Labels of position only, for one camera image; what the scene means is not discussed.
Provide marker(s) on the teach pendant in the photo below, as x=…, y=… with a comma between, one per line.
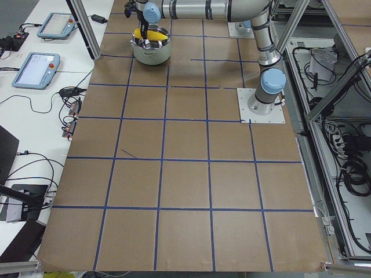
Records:
x=37, y=71
x=57, y=26

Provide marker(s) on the aluminium frame post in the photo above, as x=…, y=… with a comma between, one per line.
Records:
x=78, y=12

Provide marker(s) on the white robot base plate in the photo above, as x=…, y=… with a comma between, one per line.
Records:
x=252, y=111

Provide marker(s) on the far teach pendant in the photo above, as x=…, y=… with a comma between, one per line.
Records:
x=57, y=26

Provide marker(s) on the brown paper table cover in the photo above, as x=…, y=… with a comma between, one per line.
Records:
x=171, y=183

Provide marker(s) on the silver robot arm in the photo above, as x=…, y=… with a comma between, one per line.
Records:
x=213, y=45

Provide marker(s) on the black power adapter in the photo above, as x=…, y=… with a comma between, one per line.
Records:
x=99, y=19

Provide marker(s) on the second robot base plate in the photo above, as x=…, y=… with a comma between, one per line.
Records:
x=241, y=30

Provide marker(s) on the small circuit board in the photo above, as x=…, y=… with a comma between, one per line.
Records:
x=68, y=130

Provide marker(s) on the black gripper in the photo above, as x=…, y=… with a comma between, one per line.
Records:
x=144, y=26

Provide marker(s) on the white cooking pot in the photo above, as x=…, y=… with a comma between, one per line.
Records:
x=152, y=52

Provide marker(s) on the near teach pendant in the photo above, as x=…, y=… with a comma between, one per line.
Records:
x=37, y=71

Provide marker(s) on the yellow corn cob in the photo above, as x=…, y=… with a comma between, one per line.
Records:
x=151, y=35

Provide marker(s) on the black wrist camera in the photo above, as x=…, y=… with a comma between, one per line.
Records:
x=129, y=8

